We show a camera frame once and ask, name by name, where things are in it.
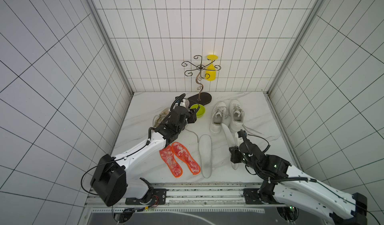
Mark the red insole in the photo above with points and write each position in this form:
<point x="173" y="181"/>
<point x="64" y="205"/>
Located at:
<point x="167" y="156"/>
<point x="183" y="154"/>

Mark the aluminium mounting rail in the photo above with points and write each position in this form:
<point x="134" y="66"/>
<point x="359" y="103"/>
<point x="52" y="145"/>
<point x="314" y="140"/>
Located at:
<point x="210" y="196"/>

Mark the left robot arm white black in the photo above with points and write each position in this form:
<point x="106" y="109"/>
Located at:
<point x="110" y="181"/>

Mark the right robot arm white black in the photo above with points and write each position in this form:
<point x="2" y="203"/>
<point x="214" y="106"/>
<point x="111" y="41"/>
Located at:
<point x="284" y="183"/>

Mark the white sneaker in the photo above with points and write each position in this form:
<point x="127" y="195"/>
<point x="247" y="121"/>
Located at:
<point x="237" y="118"/>
<point x="219" y="114"/>

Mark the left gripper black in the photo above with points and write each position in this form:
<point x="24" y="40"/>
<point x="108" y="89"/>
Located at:
<point x="192" y="115"/>

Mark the ornate metal cup stand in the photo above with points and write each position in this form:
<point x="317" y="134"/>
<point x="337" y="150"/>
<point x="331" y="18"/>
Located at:
<point x="201" y="97"/>

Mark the yellow plastic goblet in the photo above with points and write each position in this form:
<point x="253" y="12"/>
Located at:
<point x="210" y="74"/>

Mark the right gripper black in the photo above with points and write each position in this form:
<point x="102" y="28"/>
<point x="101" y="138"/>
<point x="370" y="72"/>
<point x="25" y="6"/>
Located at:
<point x="242" y="138"/>

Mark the white insole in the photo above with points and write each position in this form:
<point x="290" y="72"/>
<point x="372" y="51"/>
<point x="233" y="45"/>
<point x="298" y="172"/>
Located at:
<point x="205" y="151"/>
<point x="233" y="148"/>

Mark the green plastic bowl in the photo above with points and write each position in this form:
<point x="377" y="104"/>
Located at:
<point x="200" y="110"/>

